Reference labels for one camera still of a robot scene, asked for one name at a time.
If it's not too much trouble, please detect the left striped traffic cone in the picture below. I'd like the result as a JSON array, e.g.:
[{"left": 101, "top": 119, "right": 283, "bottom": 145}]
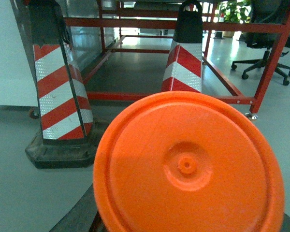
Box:
[{"left": 26, "top": 0, "right": 107, "bottom": 169}]

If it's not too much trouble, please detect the orange cylindrical capacitor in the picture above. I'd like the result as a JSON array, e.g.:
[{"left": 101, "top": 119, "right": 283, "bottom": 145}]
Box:
[{"left": 93, "top": 91, "right": 285, "bottom": 232}]

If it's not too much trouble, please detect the black office chair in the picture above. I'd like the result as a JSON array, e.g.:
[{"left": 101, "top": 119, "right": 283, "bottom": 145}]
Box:
[{"left": 231, "top": 0, "right": 290, "bottom": 86}]

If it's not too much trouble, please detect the striped traffic cone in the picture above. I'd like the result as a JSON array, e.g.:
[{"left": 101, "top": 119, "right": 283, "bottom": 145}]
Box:
[
  {"left": 26, "top": 0, "right": 107, "bottom": 169},
  {"left": 161, "top": 0, "right": 203, "bottom": 93}
]

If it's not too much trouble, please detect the right striped traffic cone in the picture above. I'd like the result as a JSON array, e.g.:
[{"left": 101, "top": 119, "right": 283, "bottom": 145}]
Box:
[{"left": 161, "top": 0, "right": 203, "bottom": 93}]

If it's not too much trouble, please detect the green potted plant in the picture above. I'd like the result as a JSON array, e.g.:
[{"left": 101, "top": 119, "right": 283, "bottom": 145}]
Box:
[{"left": 217, "top": 0, "right": 253, "bottom": 38}]

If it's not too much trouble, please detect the red metal conveyor frame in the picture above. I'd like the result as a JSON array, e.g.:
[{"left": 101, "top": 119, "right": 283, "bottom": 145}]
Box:
[{"left": 64, "top": 0, "right": 290, "bottom": 114}]

